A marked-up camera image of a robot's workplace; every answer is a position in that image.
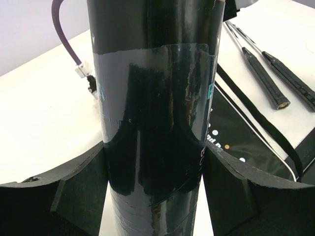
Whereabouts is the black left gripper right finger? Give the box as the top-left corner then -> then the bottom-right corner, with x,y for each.
203,143 -> 315,236

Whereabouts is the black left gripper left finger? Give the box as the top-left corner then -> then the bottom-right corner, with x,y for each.
0,142 -> 108,236

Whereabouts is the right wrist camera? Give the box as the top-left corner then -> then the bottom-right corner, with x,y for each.
75,61 -> 98,99

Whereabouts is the black shuttlecock tube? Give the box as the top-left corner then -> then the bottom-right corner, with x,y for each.
87,0 -> 225,236

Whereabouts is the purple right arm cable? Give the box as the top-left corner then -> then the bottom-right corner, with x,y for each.
51,0 -> 82,66

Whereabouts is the badminton racket black grip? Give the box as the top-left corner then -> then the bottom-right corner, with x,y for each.
226,21 -> 315,112
224,22 -> 290,110

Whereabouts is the black racket bag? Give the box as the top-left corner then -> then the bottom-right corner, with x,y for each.
207,73 -> 300,181

